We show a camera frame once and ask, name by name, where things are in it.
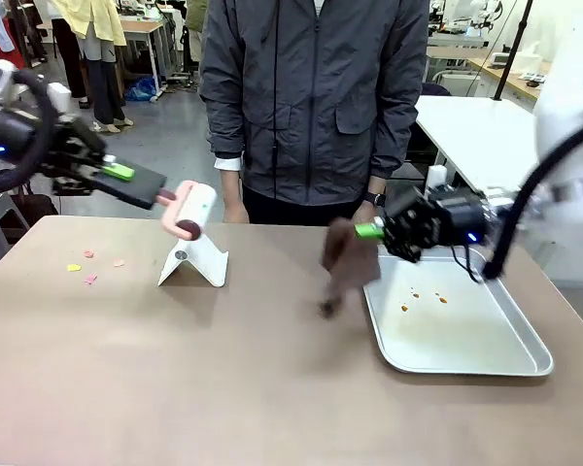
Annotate blue plastic bag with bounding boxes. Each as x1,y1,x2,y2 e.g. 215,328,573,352
124,76,159,103

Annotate wooden top desk metal legs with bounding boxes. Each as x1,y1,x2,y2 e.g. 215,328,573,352
119,17,177,98

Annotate white lab robot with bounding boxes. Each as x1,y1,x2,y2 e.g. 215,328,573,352
429,0,506,38

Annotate silver metal tray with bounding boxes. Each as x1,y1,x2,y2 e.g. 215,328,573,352
362,245,555,378

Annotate white lint roller stand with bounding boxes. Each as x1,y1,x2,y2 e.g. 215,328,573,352
157,231,229,288

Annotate black stool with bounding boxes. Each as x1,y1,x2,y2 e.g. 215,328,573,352
180,23,203,74

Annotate white table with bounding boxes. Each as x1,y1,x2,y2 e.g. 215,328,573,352
415,94,540,195

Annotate person's right forearm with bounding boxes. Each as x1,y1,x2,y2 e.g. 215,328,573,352
206,91,248,196

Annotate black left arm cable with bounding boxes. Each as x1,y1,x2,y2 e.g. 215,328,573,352
0,70,59,195

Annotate brown cloth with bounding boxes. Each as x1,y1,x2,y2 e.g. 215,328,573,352
319,216,383,319

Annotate person's left forearm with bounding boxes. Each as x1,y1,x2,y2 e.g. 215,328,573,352
366,91,425,205

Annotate black stand pole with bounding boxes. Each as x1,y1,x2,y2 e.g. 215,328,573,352
495,0,535,101

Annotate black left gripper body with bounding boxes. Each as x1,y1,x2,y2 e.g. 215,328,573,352
0,114,108,171

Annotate person in grey jacket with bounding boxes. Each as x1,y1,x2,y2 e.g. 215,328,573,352
198,0,431,227

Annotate person in yellow shirt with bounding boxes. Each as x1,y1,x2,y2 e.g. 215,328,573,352
48,0,135,135

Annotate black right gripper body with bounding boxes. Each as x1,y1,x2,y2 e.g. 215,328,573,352
412,193,488,249

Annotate pink lint roller black handle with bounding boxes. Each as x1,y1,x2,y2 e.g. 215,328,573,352
92,162,219,242

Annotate wooden top lab bench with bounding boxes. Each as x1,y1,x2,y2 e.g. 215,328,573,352
465,55,553,104

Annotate person's right hand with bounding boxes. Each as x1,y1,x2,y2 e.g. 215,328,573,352
223,193,250,224

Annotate brown bag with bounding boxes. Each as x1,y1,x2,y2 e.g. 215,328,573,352
0,182,59,244

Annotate person's left hand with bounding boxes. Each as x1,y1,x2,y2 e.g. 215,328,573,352
352,201,388,227

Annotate white tissue box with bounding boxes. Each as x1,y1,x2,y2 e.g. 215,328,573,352
517,41,553,74

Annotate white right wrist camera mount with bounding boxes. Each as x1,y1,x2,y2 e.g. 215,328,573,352
427,164,449,190

